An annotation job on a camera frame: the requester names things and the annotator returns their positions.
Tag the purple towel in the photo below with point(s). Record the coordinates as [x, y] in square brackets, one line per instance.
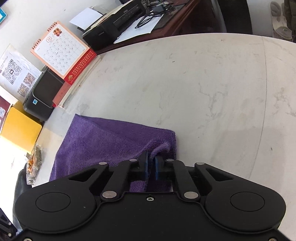
[90, 141]

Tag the dark wooden desk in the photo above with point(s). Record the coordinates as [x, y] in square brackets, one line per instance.
[191, 18]

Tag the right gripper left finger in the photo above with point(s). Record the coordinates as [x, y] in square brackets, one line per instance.
[109, 183]

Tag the white paper sheet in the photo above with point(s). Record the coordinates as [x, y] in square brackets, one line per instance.
[132, 31]

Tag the green puffer jacket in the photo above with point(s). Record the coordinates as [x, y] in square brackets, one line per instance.
[290, 14]

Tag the grey slippers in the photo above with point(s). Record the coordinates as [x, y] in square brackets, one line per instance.
[279, 22]

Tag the red notebook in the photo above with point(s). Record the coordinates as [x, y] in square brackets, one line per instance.
[67, 90]

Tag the black printer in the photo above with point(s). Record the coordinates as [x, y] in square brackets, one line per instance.
[39, 101]
[108, 28]

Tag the red desk calendar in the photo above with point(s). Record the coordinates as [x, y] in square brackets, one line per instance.
[63, 52]

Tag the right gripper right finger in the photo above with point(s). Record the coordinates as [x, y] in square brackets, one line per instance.
[190, 183]

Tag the QR code paper sign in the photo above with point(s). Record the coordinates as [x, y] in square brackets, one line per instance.
[18, 75]

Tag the yellow box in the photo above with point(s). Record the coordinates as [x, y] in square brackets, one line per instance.
[20, 130]

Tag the glass ashtray with peels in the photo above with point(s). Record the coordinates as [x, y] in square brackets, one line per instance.
[33, 165]

